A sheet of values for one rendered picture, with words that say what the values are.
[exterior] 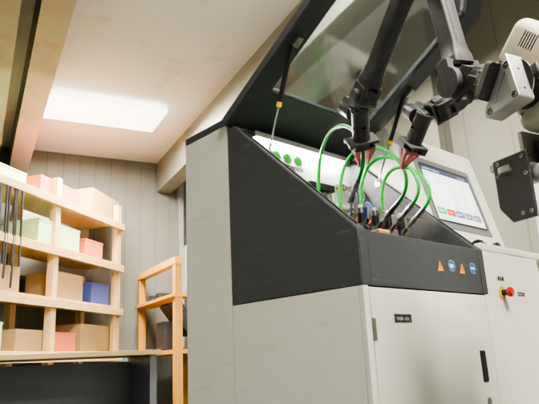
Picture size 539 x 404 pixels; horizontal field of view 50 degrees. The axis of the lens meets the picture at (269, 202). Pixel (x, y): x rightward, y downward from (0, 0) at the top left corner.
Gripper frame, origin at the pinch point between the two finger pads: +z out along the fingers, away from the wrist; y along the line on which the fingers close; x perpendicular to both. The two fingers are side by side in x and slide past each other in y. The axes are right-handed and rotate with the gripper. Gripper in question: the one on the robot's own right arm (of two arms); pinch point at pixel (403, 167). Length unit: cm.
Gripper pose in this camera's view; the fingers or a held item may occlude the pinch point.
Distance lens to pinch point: 202.7
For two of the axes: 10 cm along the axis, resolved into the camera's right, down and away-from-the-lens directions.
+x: -8.9, -0.7, -4.4
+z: -2.8, 8.7, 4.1
